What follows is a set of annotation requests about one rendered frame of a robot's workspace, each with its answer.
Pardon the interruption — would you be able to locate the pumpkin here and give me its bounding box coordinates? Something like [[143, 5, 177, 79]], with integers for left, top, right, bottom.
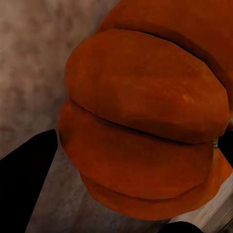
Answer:
[[57, 0, 233, 221]]

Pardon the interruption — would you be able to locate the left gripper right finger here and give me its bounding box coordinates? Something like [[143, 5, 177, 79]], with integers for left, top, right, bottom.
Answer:
[[217, 130, 233, 168]]

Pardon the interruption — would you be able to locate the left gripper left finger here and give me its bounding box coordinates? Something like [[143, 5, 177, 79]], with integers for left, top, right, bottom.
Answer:
[[0, 129, 58, 233]]

